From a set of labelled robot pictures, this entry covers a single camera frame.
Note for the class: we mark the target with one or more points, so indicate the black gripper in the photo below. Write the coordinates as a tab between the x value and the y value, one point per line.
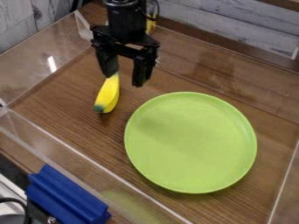
137	46

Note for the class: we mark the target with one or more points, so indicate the yellow toy banana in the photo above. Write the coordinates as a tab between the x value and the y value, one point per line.
109	95

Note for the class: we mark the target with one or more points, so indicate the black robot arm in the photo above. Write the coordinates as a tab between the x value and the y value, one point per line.
126	16

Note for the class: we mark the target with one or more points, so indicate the green round plate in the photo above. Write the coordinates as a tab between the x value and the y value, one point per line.
190	142

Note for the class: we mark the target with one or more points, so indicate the yellow labelled tin can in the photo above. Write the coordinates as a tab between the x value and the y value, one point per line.
152	22

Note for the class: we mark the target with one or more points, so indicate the blue plastic clamp block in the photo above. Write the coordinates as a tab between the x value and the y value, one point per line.
63	199

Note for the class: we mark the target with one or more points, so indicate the clear acrylic triangle bracket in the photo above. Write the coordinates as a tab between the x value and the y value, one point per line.
83	26

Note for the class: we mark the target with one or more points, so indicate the clear acrylic front wall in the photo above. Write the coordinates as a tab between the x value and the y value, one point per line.
33	148

